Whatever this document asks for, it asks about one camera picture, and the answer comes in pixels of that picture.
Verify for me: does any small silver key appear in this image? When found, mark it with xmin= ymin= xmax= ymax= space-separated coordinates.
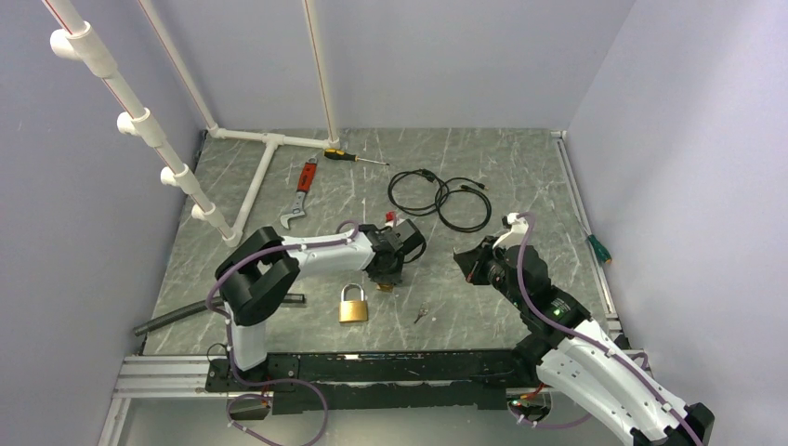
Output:
xmin=414 ymin=302 xmax=429 ymax=323

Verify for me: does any green handled screwdriver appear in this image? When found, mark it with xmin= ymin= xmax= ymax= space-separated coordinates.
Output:
xmin=576 ymin=216 xmax=612 ymax=265

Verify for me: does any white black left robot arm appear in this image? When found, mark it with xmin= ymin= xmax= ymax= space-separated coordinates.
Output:
xmin=206 ymin=219 xmax=427 ymax=390

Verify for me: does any grey adjustable wrench red handle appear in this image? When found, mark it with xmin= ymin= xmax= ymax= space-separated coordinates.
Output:
xmin=280 ymin=157 xmax=318 ymax=230

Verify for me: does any large brass padlock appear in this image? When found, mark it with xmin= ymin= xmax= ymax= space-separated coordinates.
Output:
xmin=339 ymin=283 xmax=369 ymax=324

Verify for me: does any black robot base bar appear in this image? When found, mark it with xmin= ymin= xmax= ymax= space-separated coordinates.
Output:
xmin=204 ymin=348 xmax=540 ymax=414

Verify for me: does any yellow black screwdriver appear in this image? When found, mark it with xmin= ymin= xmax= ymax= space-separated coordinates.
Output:
xmin=322 ymin=149 xmax=389 ymax=165

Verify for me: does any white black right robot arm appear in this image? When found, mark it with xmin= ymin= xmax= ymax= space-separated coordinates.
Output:
xmin=453 ymin=237 xmax=715 ymax=445

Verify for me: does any black coiled cable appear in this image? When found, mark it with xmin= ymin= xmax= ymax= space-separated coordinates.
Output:
xmin=387 ymin=169 xmax=493 ymax=234

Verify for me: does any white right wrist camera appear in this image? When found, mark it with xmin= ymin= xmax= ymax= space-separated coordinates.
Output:
xmin=492 ymin=212 xmax=535 ymax=249

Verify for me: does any black corrugated hose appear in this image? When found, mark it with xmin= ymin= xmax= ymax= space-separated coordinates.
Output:
xmin=134 ymin=293 xmax=306 ymax=337

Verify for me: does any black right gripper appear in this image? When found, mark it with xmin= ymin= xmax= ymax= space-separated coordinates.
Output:
xmin=454 ymin=235 xmax=528 ymax=310

